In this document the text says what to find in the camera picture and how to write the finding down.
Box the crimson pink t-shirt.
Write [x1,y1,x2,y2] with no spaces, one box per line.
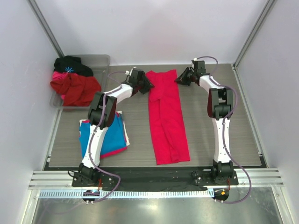
[146,70,190,165]

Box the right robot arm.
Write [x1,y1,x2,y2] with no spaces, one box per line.
[175,57,234,185]

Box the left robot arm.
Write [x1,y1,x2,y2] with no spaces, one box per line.
[73,67,154,186]

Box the grey plastic bin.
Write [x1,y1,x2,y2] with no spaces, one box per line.
[50,54,110,110]

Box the dark red t-shirt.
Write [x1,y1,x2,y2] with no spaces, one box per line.
[50,73,101,107]

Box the black t-shirt with blue print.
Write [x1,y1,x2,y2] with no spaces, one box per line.
[54,56,93,77]

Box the pink t-shirt in bin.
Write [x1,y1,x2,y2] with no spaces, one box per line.
[50,71,71,100]

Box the folded pink t-shirt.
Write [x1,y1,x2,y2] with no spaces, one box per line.
[79,112,129,160]

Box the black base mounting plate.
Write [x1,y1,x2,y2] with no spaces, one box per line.
[70,167,239,187]

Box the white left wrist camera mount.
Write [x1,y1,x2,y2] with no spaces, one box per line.
[125,68,136,76]

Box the right aluminium frame post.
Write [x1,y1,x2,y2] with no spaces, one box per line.
[233,0,277,70]

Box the aluminium frame post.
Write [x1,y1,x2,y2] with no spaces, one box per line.
[27,0,64,57]
[233,0,277,70]

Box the aluminium front rail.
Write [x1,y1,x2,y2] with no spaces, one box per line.
[28,168,284,189]

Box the left aluminium frame post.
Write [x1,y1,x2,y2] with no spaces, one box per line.
[27,0,64,57]

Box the slotted white cable duct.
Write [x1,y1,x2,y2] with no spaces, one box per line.
[39,189,214,199]

